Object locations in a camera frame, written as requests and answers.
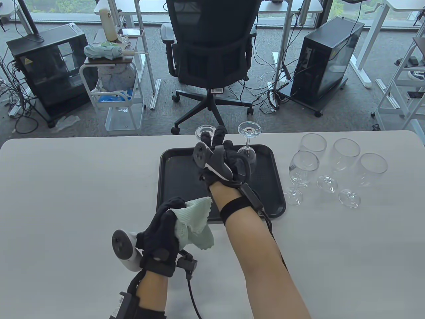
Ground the green fish scale cleaning cloth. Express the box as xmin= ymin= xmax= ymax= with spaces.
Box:
xmin=168 ymin=197 xmax=215 ymax=250

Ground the black box with white label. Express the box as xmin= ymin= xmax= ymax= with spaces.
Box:
xmin=109 ymin=292 xmax=140 ymax=319

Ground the person's left hand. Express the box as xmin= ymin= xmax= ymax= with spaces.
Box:
xmin=136 ymin=197 xmax=187 ymax=278

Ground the pale green folded umbrella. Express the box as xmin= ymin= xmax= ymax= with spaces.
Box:
xmin=83 ymin=42 xmax=146 ymax=61

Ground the cream cylindrical bottle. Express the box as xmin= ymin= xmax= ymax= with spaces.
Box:
xmin=99 ymin=7 xmax=123 ymax=43

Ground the white shelf frame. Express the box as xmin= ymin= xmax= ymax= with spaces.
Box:
xmin=371 ymin=35 xmax=425 ymax=133

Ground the person's right hand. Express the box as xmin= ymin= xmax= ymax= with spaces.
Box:
xmin=200 ymin=126 xmax=249 ymax=188

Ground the white rolling cart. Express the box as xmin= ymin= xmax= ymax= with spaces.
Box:
xmin=79 ymin=28 xmax=146 ymax=132

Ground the clear wine glass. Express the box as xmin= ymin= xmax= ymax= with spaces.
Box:
xmin=339 ymin=152 xmax=388 ymax=209
xmin=316 ymin=138 xmax=361 ymax=193
xmin=195 ymin=125 xmax=218 ymax=142
xmin=234 ymin=121 xmax=262 ymax=176
xmin=290 ymin=133 xmax=328 ymax=189
xmin=284 ymin=151 xmax=320 ymax=205

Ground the black plastic tray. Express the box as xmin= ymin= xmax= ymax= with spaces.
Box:
xmin=156 ymin=144 xmax=287 ymax=223

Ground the plain black forearm box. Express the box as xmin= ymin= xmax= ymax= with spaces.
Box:
xmin=239 ymin=184 xmax=264 ymax=213

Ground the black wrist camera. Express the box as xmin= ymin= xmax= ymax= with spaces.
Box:
xmin=176 ymin=251 xmax=199 ymax=279

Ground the person's left forearm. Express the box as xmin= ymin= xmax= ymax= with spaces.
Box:
xmin=136 ymin=271 xmax=168 ymax=313

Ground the black pole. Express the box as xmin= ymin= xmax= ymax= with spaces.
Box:
xmin=17 ymin=0 xmax=39 ymax=35

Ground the white plastic bag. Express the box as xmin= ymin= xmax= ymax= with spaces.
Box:
xmin=96 ymin=63 xmax=138 ymax=92

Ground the black glass-sided computer tower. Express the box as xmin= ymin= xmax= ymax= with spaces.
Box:
xmin=6 ymin=23 xmax=100 ymax=128

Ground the grey round hand tracker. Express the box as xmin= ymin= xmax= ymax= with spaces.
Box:
xmin=194 ymin=141 xmax=233 ymax=181
xmin=112 ymin=229 xmax=143 ymax=271

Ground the clear plastic bag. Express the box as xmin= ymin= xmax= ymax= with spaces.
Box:
xmin=53 ymin=115 xmax=81 ymax=131

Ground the black office chair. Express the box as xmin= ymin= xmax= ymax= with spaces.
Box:
xmin=160 ymin=0 xmax=258 ymax=135

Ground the blue plastic bag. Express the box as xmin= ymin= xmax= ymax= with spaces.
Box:
xmin=98 ymin=89 xmax=134 ymax=103

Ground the black forearm strap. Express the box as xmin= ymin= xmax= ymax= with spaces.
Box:
xmin=220 ymin=196 xmax=254 ymax=226
xmin=133 ymin=306 xmax=166 ymax=319

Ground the person's right forearm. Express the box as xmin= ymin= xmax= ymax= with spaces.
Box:
xmin=209 ymin=181 xmax=311 ymax=319

